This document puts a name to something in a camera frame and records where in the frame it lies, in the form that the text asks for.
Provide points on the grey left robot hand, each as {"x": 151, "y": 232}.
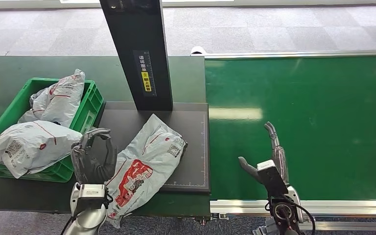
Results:
{"x": 90, "y": 165}

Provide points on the aluminium conveyor lower frame bar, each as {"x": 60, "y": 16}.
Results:
{"x": 356, "y": 226}

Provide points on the upright grey mailer bag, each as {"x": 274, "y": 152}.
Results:
{"x": 63, "y": 100}

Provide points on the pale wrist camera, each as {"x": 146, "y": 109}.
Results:
{"x": 91, "y": 196}
{"x": 270, "y": 178}

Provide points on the small crumpled grey mailer bag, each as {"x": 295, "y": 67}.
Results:
{"x": 38, "y": 103}

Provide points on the yellow label on column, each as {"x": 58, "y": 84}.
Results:
{"x": 146, "y": 81}

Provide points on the green plastic crate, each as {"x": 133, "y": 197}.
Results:
{"x": 87, "y": 110}

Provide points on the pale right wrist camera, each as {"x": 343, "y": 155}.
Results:
{"x": 270, "y": 178}

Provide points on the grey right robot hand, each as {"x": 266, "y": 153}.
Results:
{"x": 281, "y": 159}

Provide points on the large grey mailer bag, QR label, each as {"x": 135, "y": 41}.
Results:
{"x": 29, "y": 146}

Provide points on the white conveyor roller end cap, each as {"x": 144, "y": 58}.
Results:
{"x": 197, "y": 50}

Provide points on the black scanner base plate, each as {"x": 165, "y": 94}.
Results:
{"x": 194, "y": 155}

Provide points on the wide aluminium conveyor side rail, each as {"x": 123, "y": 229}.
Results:
{"x": 353, "y": 207}

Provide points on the thin aluminium conveyor side rail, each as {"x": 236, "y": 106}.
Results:
{"x": 304, "y": 54}

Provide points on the green conveyor belt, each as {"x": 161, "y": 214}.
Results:
{"x": 321, "y": 97}

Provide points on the black scanner column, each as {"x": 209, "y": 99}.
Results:
{"x": 139, "y": 32}

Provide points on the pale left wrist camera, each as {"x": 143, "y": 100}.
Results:
{"x": 91, "y": 196}

